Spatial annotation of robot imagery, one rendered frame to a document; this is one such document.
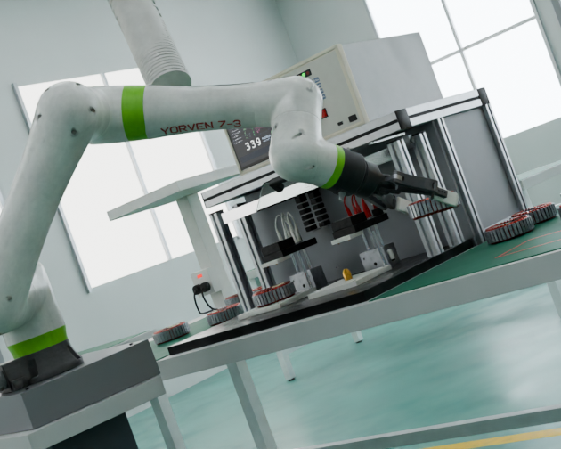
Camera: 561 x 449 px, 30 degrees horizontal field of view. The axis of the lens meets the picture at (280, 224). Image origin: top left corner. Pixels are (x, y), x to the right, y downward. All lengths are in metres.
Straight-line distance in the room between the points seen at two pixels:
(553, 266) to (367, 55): 0.92
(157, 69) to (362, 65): 1.36
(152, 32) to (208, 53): 5.72
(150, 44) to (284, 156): 1.91
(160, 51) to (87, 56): 4.83
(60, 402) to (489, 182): 1.21
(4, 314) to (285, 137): 0.64
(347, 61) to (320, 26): 7.78
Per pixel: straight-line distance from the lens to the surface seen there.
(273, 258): 2.68
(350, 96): 2.55
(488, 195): 2.70
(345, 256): 2.80
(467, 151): 2.68
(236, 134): 2.79
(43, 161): 2.05
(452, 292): 2.04
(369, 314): 2.16
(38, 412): 2.16
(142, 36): 3.93
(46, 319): 2.26
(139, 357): 2.27
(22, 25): 8.42
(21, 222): 2.07
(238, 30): 10.05
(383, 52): 2.70
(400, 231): 2.69
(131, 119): 2.17
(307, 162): 2.05
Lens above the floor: 0.96
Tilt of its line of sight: level
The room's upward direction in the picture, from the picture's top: 20 degrees counter-clockwise
